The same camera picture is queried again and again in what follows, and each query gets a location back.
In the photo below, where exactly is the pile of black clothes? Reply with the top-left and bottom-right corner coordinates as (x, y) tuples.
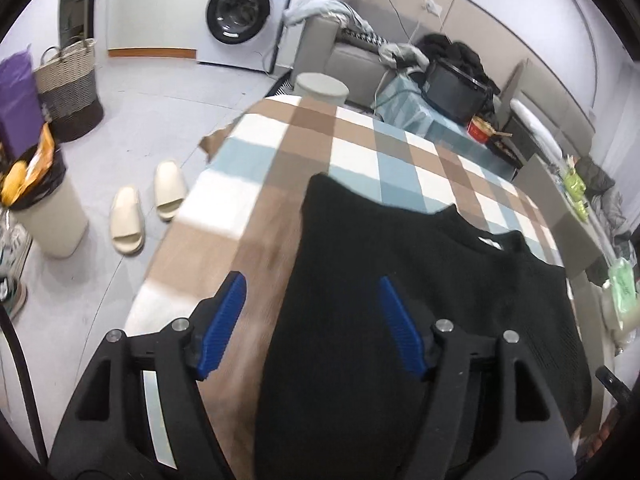
(417, 32), (501, 96)

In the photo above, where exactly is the white cabinet with wood trim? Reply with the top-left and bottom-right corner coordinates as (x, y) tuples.
(105, 0), (211, 58)

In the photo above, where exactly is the round beige stool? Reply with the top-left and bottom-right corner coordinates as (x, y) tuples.
(292, 72), (350, 108)

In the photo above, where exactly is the grey side cabinet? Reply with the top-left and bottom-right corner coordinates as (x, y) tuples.
(515, 155), (606, 281)

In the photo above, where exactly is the beige trash bin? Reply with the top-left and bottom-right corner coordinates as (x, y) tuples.
(0, 142), (90, 260)

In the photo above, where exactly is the light blue cloth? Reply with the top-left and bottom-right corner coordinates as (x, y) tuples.
(375, 72), (476, 138)

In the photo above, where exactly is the purple bag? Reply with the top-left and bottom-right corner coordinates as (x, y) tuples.
(0, 50), (46, 158)

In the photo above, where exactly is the black food tray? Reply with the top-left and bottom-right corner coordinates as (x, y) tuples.
(485, 135), (523, 168)

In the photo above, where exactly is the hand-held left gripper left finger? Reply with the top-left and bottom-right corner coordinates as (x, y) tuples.
(47, 270), (248, 480)

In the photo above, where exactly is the grey sofa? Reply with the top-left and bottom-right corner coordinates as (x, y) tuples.
(292, 12), (598, 171)

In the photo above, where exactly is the grey white sneaker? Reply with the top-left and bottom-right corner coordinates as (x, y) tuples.
(0, 222), (33, 281)
(0, 277), (28, 321)

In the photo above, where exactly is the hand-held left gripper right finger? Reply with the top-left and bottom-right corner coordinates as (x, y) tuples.
(377, 275), (576, 480)

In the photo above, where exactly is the orange snack packet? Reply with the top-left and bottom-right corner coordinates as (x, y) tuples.
(0, 125), (56, 206)

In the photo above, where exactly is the white pillow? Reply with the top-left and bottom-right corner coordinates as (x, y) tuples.
(510, 99), (563, 161)

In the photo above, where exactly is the light grey garment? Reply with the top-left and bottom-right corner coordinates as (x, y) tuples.
(284, 0), (373, 36)

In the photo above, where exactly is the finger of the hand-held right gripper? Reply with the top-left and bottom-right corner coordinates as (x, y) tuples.
(595, 366), (633, 403)

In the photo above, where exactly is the green packet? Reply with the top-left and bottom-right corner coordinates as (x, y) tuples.
(560, 165), (591, 221)
(607, 255), (638, 311)

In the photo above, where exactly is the plaid blanket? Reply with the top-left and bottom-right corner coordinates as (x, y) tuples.
(122, 95), (571, 480)

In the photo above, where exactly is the black white checked cloth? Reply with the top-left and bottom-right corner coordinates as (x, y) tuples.
(340, 27), (391, 48)

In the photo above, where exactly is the grey crumpled cloth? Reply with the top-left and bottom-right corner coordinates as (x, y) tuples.
(380, 40), (431, 68)

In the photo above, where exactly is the black knit sweater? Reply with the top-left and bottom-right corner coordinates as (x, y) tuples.
(255, 172), (593, 480)

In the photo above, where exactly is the woven laundry basket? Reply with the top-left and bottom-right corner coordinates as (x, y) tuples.
(32, 37), (105, 143)

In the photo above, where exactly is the red bowl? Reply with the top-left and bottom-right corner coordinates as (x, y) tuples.
(467, 115), (501, 146)

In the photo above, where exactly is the cream slipper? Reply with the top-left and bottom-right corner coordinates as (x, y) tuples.
(153, 160), (188, 222)
(109, 186), (146, 256)

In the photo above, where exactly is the black braided cable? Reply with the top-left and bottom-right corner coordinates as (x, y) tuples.
(0, 305), (51, 466)

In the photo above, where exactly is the thin wall cable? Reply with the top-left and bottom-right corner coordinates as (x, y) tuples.
(367, 0), (418, 43)

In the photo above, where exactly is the black bag on sofa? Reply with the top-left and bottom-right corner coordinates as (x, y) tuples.
(422, 57), (493, 123)

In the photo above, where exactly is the white washing machine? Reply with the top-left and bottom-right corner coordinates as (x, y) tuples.
(197, 0), (301, 73)

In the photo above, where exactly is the dark grey garment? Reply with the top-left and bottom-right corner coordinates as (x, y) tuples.
(575, 155), (631, 241)

